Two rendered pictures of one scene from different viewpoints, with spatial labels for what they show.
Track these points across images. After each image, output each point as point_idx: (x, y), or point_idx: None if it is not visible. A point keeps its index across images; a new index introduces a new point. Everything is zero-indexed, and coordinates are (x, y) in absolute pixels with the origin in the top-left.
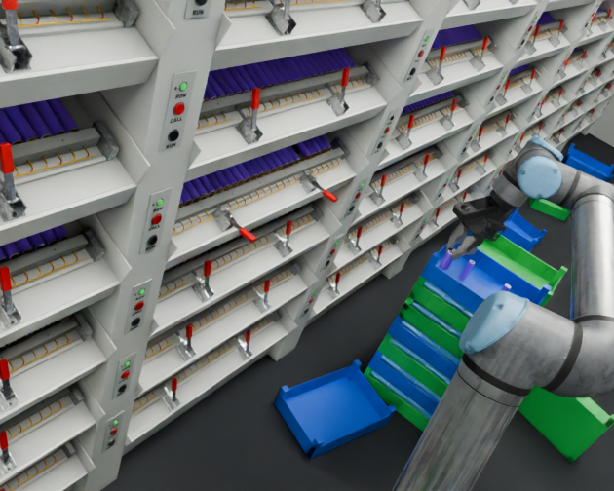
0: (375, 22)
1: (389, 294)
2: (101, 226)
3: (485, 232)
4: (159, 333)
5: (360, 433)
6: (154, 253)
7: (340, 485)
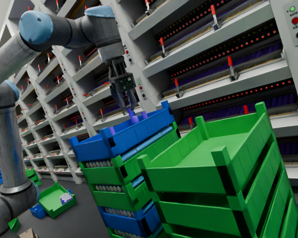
0: None
1: None
2: None
3: (111, 85)
4: (97, 128)
5: None
6: (78, 98)
7: (106, 237)
